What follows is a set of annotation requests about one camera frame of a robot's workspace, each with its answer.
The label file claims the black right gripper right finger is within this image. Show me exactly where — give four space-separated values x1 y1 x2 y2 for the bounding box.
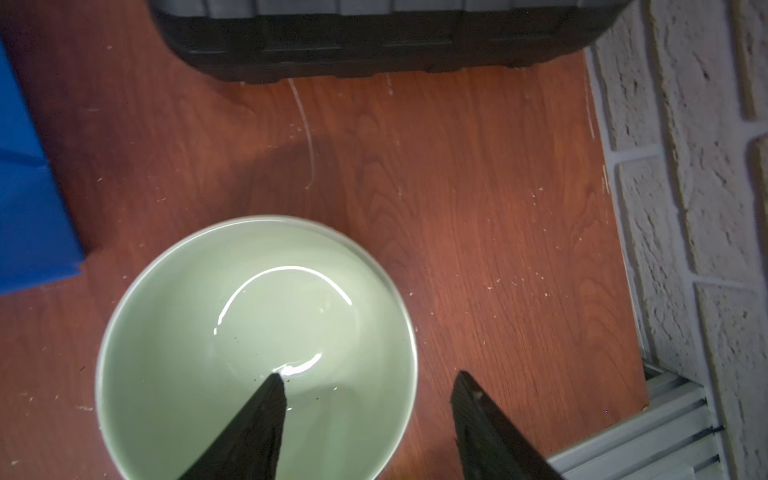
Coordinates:
450 371 561 480

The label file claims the blue plastic bin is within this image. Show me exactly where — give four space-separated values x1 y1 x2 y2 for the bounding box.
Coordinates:
1 50 85 294

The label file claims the aluminium mounting rail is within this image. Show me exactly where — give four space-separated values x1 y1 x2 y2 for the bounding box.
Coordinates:
548 362 728 479

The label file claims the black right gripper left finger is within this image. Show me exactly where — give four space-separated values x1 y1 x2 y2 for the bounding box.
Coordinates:
182 373 287 480

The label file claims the light green ceramic bowl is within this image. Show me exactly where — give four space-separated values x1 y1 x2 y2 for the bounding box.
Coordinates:
95 216 418 479

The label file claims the black plastic tool case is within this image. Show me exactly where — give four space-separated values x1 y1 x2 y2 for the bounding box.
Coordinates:
149 1 626 84

